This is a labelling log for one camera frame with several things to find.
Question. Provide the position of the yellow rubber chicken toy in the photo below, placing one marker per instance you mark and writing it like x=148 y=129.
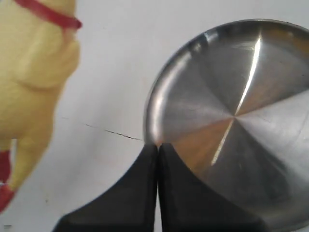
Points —
x=39 y=51

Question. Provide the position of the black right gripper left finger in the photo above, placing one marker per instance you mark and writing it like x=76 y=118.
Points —
x=128 y=206

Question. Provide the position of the round stainless steel plate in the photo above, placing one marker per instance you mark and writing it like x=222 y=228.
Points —
x=234 y=103

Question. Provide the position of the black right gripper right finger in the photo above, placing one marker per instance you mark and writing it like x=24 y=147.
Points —
x=189 y=205

